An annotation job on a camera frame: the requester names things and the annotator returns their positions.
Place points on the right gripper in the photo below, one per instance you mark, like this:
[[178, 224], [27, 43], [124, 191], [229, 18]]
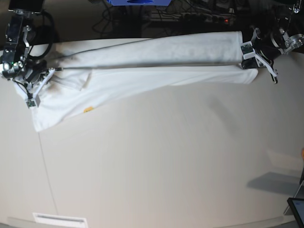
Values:
[[33, 72]]

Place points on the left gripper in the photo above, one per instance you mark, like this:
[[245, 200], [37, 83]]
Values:
[[265, 48]]

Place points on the white printed T-shirt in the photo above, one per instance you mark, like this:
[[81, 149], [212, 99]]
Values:
[[97, 72]]

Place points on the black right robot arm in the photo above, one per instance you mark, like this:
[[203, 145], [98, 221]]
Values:
[[17, 64]]

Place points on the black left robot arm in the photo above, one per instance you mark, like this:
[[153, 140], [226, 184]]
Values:
[[278, 28]]

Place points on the black power strip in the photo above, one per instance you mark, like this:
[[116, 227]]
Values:
[[208, 18]]

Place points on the dark tablet screen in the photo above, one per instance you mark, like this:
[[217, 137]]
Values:
[[297, 207]]

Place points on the white paper label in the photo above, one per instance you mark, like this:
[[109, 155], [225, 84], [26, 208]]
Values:
[[63, 221]]

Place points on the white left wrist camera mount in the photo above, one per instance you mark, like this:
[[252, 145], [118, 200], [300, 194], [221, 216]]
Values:
[[248, 52]]

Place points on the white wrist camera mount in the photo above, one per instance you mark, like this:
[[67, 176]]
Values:
[[29, 93], [248, 52]]

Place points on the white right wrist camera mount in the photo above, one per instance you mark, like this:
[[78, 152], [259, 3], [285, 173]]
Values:
[[29, 93]]

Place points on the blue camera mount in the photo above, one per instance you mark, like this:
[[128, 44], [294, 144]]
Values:
[[139, 2]]

